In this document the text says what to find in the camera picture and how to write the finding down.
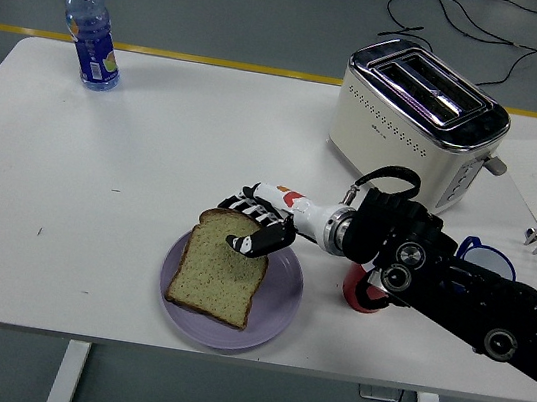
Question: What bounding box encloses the bread slice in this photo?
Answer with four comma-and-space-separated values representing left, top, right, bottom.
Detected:
160, 201, 277, 335

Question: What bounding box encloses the cream and chrome toaster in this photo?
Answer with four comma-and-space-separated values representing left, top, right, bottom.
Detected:
316, 29, 526, 237

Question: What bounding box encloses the purple plate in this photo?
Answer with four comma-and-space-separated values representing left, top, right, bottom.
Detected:
150, 223, 311, 361

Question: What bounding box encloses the red mug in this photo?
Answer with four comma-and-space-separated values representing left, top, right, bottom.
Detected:
337, 260, 396, 318

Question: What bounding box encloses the blue mug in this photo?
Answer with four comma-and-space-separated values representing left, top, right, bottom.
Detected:
453, 233, 522, 284

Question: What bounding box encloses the clear water bottle blue label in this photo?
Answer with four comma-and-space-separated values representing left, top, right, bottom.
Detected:
48, 0, 133, 96

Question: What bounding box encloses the grey under-table bracket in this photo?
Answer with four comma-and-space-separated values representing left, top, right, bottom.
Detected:
358, 382, 404, 402

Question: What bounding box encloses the black floor cable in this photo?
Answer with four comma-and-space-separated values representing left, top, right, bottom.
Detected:
381, 0, 530, 58

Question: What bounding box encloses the black toaster power cord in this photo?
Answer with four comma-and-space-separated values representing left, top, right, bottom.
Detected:
475, 38, 537, 95

